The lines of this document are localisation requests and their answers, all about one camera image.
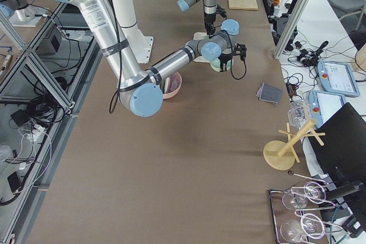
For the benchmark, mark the wooden cutting board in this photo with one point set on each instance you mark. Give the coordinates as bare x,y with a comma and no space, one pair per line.
243,4

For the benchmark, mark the lower teach pendant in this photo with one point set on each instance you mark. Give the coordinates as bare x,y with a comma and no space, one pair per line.
324,104

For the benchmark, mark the lower wine glass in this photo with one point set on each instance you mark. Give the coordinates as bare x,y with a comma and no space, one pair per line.
308,228

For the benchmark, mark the upper teach pendant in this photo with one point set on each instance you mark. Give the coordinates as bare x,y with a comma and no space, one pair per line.
337,77

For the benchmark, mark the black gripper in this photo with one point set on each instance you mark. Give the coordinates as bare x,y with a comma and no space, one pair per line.
225,57
209,19

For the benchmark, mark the pink bowl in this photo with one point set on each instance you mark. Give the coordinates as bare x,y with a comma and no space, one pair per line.
171,85

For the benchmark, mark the black monitor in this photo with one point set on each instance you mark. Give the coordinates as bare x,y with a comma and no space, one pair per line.
342,156

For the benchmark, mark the upper wine glass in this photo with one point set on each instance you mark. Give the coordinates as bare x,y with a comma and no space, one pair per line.
298,197

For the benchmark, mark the teach pendant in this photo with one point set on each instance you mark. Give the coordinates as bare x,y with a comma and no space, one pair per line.
324,104
337,77

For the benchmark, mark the green bowl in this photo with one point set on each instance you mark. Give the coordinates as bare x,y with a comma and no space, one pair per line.
218,65

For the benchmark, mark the black wine glass rack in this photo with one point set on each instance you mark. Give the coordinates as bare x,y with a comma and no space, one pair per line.
296,212

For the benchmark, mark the cream serving tray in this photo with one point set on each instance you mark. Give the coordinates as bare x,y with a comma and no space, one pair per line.
200,36

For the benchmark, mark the wooden mug tree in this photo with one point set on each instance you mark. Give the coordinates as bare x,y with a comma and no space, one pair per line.
282,155

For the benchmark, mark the aluminium frame post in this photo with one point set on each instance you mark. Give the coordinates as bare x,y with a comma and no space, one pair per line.
290,27

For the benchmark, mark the clear glass mug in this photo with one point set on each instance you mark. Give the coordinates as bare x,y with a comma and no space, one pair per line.
299,113

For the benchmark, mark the grey cleaning cloth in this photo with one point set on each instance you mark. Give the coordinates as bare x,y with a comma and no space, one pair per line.
269,93

